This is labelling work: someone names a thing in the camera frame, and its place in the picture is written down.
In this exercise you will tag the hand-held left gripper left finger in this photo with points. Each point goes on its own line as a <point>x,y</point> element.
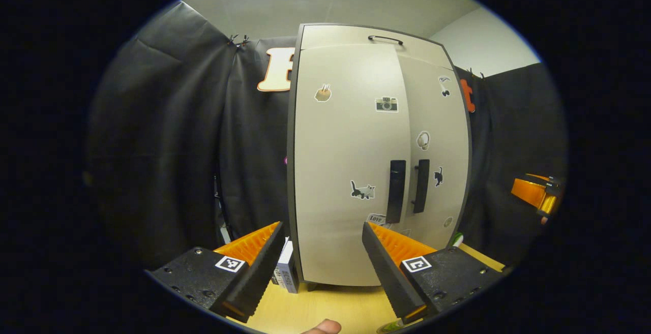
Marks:
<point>257,273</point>

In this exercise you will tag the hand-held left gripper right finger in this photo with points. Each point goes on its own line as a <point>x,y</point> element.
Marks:
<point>386,273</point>

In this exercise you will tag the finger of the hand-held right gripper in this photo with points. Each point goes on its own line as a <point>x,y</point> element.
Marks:
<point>529,191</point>

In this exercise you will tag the white cabinet door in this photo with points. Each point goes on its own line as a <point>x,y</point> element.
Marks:
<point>450,125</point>
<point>341,161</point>

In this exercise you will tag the white and grey cabinet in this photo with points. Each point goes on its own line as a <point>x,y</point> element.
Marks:
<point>291,181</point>

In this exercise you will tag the white cabinet drawer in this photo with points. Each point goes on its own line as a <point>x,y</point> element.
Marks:
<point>341,36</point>

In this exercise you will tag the white and blue box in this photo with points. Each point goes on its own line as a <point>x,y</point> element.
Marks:
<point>288,270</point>

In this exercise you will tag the small green and white object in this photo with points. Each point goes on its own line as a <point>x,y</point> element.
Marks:
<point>457,239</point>

